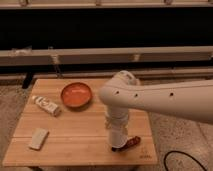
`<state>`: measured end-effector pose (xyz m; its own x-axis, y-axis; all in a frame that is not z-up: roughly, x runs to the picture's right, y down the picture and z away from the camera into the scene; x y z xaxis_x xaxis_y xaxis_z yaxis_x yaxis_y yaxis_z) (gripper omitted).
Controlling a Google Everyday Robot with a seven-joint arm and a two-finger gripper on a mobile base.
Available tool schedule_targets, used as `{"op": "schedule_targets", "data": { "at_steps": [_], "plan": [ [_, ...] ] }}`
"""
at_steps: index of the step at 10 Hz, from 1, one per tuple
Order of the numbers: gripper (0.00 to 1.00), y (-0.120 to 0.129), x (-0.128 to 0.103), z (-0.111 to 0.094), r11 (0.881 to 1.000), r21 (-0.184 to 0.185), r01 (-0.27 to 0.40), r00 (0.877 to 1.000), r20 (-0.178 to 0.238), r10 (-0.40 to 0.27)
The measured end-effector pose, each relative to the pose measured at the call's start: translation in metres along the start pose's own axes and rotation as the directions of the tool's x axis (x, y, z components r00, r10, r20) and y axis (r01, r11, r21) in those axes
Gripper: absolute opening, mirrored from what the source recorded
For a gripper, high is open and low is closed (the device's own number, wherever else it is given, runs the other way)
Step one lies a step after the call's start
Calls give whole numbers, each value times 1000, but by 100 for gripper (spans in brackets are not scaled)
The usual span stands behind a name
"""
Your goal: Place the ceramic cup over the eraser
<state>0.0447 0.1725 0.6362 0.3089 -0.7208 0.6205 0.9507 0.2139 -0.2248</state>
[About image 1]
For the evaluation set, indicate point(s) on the red snack packet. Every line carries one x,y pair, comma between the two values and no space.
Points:
132,142

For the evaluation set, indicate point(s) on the orange ceramic bowl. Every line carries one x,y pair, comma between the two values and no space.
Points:
76,94

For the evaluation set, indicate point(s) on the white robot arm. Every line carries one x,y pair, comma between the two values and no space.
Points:
188,100

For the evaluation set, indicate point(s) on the grey horizontal metal rail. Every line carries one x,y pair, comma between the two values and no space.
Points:
27,56

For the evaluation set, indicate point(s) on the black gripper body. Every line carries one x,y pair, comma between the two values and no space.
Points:
115,149

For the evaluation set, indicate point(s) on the white tube bottle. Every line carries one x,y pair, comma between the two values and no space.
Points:
47,105

